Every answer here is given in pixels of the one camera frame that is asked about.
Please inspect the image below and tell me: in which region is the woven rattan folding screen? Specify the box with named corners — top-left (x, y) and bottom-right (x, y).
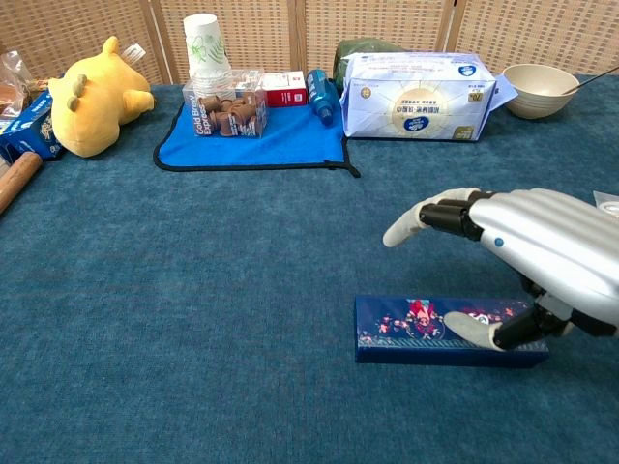
top-left (0, 0), bottom-right (619, 86)

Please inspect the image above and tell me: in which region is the blue cloth black trim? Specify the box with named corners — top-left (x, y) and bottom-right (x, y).
top-left (153, 101), bottom-right (362, 179)

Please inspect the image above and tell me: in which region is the metal spoon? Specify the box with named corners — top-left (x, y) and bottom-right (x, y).
top-left (555, 65), bottom-right (619, 97)

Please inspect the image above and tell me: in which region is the yellow plush toy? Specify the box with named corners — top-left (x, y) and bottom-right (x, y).
top-left (46, 36), bottom-right (156, 159)

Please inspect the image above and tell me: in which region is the white blue tissue pack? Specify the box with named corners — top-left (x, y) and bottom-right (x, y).
top-left (339, 51), bottom-right (518, 143)

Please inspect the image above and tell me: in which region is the beige bowl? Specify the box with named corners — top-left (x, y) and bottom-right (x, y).
top-left (502, 64), bottom-right (581, 120)

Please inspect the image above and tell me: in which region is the stack of paper cups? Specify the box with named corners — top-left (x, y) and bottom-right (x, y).
top-left (182, 13), bottom-right (233, 98)

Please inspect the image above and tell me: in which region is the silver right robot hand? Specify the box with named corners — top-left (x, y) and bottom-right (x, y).
top-left (382, 187), bottom-right (619, 352)

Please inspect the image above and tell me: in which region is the clear bag with white cloth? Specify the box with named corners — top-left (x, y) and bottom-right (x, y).
top-left (593, 190), bottom-right (619, 218)

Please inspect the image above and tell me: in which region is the clear bag of pastries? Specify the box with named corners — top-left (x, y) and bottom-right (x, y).
top-left (0, 50), bottom-right (36, 122)

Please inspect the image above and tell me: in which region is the dark blue snack box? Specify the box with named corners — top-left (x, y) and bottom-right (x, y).
top-left (0, 90), bottom-right (67, 163)

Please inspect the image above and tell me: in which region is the wooden rolling pin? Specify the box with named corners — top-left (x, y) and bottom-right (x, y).
top-left (0, 151), bottom-right (44, 216)

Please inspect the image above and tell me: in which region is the blue cardboard glasses box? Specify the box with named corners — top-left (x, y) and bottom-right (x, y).
top-left (354, 294), bottom-right (550, 369)

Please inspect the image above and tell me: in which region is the clear coffee capsule box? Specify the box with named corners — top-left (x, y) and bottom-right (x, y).
top-left (182, 70), bottom-right (269, 140)

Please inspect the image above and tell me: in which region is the red and white carton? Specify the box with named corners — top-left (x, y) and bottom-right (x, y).
top-left (259, 71), bottom-right (310, 108)

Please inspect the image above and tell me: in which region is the blue plastic bottle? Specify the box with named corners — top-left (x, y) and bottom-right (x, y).
top-left (306, 68), bottom-right (339, 128)

